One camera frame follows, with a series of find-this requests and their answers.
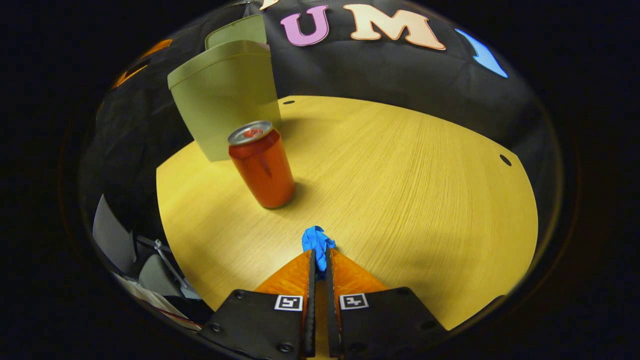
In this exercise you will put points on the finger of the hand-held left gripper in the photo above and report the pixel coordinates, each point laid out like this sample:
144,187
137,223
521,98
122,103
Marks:
156,48
129,76

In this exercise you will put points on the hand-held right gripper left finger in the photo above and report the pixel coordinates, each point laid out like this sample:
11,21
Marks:
311,310

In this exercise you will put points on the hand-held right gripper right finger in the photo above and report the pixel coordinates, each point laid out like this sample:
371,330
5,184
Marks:
332,315

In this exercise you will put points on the blue paper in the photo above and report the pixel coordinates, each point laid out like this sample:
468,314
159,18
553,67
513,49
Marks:
317,240

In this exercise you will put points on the green desktop garbage bin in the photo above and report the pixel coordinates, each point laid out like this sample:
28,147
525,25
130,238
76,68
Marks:
225,110

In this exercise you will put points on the red pop can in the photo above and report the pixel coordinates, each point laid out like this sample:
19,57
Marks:
265,170

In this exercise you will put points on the grey chair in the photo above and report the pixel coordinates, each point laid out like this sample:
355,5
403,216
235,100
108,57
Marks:
112,235

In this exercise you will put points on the black backdrop cloth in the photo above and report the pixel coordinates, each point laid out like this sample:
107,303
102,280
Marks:
390,75

